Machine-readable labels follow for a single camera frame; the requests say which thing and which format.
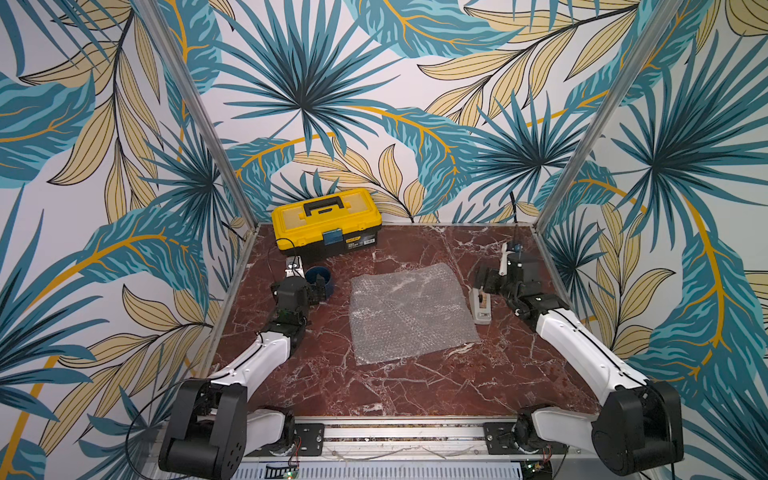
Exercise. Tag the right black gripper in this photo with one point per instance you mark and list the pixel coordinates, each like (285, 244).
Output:
(492, 282)

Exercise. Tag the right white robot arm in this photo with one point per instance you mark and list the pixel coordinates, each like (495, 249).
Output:
(639, 424)

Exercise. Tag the yellow black toolbox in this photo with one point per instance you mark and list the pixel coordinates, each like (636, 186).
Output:
(327, 226)

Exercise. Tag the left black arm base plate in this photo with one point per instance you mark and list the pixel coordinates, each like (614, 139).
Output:
(306, 440)

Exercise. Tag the clear bubble wrap sheet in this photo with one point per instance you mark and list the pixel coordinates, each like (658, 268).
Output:
(408, 314)

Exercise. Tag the dark blue mug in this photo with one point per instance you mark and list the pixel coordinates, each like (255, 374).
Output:
(321, 279)

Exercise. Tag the white tape dispenser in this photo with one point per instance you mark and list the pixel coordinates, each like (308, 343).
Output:
(480, 307)

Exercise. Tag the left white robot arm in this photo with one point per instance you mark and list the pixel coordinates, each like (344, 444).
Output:
(211, 429)

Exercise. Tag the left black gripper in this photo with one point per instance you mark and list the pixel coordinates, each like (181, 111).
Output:
(316, 292)

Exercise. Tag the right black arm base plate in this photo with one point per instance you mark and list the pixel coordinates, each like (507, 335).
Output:
(506, 438)

